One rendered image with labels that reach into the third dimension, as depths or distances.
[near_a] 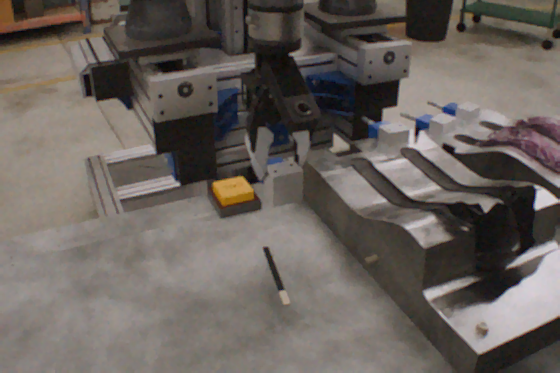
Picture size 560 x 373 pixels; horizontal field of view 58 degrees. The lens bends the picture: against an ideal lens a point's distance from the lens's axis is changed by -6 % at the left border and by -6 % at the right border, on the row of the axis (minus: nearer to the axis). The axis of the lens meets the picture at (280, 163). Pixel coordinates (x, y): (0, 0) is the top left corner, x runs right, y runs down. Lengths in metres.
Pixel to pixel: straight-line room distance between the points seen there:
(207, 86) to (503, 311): 0.70
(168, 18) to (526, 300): 0.87
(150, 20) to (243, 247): 0.54
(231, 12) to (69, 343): 0.88
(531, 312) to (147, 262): 0.58
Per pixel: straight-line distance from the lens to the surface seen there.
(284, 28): 0.72
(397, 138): 1.05
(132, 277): 0.87
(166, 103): 1.10
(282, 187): 0.80
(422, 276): 0.74
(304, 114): 0.69
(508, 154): 1.07
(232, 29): 1.36
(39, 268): 0.94
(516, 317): 0.76
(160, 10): 1.18
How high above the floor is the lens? 1.36
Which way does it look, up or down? 29 degrees down
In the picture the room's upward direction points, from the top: straight up
